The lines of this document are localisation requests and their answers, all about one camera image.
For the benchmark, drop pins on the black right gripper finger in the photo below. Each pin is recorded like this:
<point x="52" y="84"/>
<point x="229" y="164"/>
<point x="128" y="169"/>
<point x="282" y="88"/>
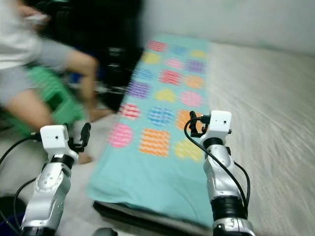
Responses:
<point x="192" y="120"/>

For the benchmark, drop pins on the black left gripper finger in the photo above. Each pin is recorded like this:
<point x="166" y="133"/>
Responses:
<point x="84" y="132"/>

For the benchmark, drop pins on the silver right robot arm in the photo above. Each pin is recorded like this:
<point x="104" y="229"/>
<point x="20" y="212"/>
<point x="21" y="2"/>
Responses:
<point x="219" y="177"/>

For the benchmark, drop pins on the green plastic stool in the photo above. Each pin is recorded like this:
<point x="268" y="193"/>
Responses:
<point x="59" y="96"/>

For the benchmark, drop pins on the teal colourful patterned mat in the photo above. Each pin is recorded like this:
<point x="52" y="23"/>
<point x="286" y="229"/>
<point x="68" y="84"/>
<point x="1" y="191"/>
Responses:
<point x="152" y="187"/>

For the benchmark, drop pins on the person in white shirt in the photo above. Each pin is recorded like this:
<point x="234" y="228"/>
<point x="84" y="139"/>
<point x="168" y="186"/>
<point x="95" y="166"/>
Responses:
<point x="19" y="44"/>

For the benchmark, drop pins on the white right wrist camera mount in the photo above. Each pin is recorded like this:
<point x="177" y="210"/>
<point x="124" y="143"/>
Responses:
<point x="219" y="123"/>

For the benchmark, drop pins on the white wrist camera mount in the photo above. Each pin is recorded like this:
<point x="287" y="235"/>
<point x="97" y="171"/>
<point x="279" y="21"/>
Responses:
<point x="219" y="123"/>
<point x="54" y="137"/>

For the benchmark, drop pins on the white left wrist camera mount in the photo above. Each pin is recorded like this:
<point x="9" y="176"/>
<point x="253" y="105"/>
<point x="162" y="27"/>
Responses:
<point x="54" y="137"/>

